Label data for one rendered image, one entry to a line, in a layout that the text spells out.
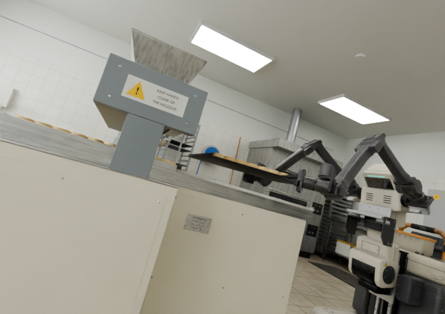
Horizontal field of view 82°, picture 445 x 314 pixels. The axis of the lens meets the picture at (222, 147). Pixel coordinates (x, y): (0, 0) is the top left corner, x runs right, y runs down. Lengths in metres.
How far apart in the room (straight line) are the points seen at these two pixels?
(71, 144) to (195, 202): 0.50
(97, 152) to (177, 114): 0.32
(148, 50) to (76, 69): 4.49
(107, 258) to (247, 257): 0.60
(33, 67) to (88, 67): 0.84
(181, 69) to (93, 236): 0.63
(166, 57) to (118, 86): 0.24
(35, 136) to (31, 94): 4.46
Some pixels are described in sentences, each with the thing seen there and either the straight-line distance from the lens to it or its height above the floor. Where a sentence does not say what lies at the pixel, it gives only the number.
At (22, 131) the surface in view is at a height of 0.87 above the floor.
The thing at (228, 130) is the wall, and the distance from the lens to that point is 5.65.
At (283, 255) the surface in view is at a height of 0.66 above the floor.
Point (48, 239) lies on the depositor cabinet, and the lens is 0.90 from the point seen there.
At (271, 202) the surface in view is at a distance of 1.24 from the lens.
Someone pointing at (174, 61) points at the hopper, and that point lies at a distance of 1.02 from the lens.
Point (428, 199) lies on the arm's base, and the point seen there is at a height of 1.13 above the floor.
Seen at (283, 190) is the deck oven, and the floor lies 1.13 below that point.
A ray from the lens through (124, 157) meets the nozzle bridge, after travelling 0.85.
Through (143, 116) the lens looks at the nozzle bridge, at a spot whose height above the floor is 1.02.
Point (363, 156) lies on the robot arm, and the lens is 1.42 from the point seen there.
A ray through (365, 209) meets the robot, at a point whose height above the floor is 1.00.
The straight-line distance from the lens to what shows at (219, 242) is 1.16.
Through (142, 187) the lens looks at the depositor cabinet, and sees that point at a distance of 0.86.
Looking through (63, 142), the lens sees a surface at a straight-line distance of 1.02.
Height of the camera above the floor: 0.88
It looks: 8 degrees up
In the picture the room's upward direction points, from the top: 16 degrees clockwise
